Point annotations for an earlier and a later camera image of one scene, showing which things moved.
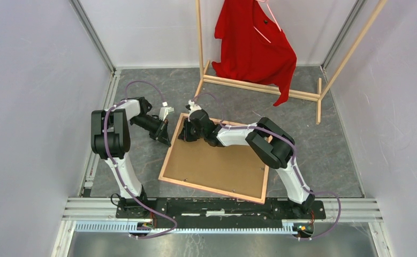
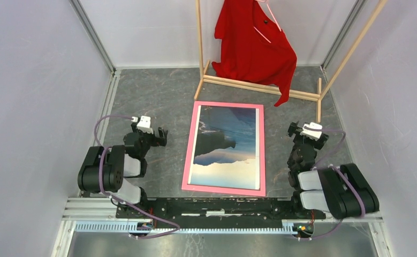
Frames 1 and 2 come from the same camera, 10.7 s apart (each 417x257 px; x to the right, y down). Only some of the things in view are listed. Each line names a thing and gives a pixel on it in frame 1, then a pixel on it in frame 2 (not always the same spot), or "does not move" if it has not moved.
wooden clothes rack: (204, 76) does not move
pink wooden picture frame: (212, 189) -> (194, 187)
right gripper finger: (185, 134) -> (293, 128)
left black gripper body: (148, 123) -> (148, 140)
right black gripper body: (201, 134) -> (299, 139)
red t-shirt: (254, 47) does not move
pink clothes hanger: (266, 1) does not move
